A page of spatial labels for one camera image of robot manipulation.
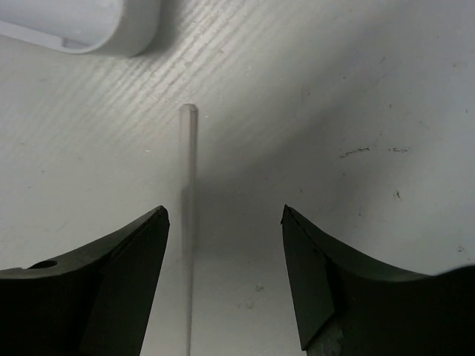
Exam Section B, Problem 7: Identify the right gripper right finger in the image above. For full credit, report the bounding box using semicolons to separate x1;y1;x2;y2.
281;206;474;355

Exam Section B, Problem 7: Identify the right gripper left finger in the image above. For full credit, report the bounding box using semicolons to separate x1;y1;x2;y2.
1;206;170;355

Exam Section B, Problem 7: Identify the clear chopstick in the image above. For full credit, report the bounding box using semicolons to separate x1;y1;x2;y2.
179;104;199;355

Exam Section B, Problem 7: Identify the white compartment cutlery tray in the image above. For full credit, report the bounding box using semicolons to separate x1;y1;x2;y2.
1;0;161;57

